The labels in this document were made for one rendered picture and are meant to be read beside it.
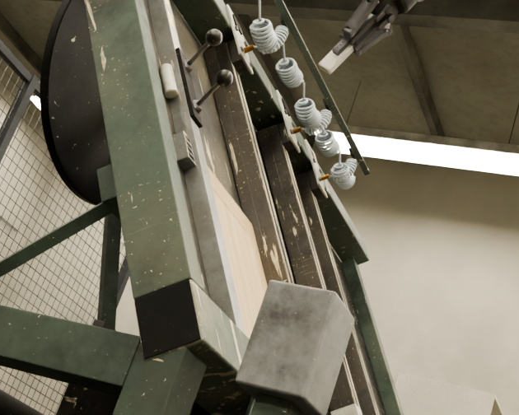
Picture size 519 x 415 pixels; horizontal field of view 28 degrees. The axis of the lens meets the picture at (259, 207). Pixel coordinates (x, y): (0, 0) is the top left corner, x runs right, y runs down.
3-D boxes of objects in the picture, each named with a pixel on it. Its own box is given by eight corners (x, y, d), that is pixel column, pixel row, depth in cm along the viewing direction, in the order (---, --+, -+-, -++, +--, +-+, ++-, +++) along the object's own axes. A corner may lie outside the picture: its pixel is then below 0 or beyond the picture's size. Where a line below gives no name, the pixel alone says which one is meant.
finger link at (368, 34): (378, 4, 206) (380, 8, 207) (341, 43, 205) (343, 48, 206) (393, 12, 204) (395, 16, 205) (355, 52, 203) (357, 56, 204)
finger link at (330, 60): (353, 48, 202) (353, 46, 202) (329, 72, 201) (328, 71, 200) (343, 41, 204) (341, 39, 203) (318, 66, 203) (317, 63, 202)
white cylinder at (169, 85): (156, 66, 228) (161, 93, 224) (168, 61, 228) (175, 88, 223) (161, 73, 231) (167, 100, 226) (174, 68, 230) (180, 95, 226)
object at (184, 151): (175, 161, 213) (189, 156, 213) (170, 135, 217) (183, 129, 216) (183, 170, 216) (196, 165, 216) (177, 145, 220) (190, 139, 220)
